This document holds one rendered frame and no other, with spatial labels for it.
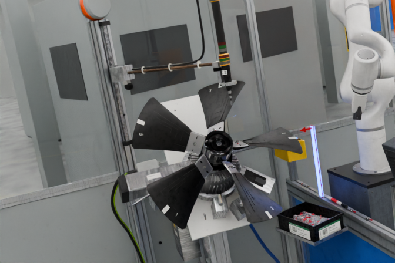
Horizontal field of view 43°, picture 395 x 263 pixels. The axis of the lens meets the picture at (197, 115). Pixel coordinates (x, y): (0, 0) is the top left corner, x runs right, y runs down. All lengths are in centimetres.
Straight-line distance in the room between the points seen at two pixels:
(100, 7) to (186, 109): 64
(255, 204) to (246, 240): 110
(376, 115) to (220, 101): 66
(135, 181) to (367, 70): 101
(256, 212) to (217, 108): 50
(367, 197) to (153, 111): 95
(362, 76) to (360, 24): 21
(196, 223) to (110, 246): 81
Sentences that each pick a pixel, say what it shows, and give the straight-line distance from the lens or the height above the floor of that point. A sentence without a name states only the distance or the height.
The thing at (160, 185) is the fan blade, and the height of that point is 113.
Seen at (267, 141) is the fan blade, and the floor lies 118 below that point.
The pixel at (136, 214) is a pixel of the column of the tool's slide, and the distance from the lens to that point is 267.
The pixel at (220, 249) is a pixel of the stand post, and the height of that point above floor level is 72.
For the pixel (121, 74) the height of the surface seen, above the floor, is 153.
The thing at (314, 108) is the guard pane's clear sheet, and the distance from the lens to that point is 307.
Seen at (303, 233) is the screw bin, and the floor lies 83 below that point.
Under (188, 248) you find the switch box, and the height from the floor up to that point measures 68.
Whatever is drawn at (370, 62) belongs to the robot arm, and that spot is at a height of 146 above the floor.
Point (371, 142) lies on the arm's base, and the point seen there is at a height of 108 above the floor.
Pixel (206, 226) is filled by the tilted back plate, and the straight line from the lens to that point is 219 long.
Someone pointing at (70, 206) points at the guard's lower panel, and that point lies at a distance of 278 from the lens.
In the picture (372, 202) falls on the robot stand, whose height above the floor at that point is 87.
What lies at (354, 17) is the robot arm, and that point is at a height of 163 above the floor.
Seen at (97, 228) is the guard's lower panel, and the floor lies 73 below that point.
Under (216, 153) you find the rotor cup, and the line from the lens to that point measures 201.
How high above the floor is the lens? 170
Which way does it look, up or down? 10 degrees down
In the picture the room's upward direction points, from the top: 10 degrees counter-clockwise
